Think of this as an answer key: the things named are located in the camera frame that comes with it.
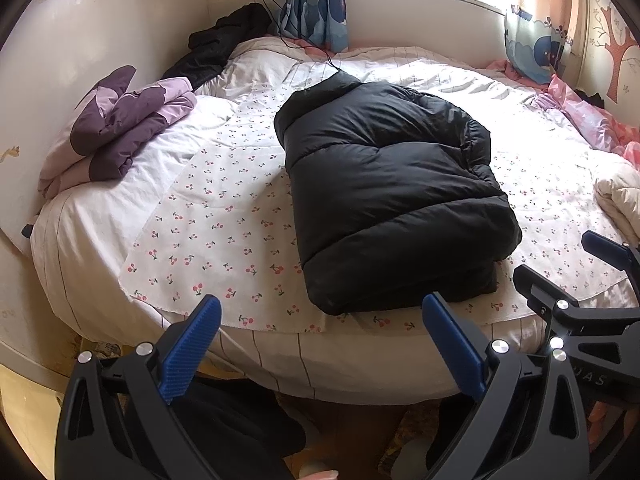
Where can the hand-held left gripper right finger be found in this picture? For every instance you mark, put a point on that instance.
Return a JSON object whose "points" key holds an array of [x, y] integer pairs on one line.
{"points": [[450, 340]]}

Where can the pink blanket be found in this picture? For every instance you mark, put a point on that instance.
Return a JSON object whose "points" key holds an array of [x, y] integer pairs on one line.
{"points": [[590, 115]]}

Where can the purple jacket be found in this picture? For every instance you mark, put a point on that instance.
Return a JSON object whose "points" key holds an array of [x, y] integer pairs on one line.
{"points": [[125, 120]]}

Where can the person's white sock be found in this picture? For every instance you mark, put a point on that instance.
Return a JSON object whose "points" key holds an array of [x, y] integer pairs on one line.
{"points": [[415, 460]]}

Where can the black puffer jacket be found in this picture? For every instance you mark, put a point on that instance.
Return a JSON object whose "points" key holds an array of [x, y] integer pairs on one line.
{"points": [[390, 185]]}

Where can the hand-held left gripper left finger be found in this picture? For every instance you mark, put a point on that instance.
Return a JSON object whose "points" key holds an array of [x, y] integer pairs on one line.
{"points": [[192, 350]]}

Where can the blue cartoon print curtain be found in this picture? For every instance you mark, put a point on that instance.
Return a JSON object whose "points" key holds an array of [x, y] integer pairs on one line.
{"points": [[315, 10], [535, 50]]}

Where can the dark cloth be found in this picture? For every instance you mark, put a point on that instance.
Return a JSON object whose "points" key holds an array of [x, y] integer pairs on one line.
{"points": [[590, 97]]}

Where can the yellow floral slipper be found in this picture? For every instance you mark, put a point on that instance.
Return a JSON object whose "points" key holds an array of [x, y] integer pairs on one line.
{"points": [[405, 422]]}

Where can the wardrobe with tree decoration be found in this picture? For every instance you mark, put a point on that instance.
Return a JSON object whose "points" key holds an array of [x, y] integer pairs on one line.
{"points": [[620, 60]]}

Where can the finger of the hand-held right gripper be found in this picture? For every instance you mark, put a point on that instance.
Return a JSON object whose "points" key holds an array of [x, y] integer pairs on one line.
{"points": [[602, 247], [535, 285]]}

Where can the black crumpled garment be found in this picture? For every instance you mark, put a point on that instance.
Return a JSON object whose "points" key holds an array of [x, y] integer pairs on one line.
{"points": [[215, 45]]}

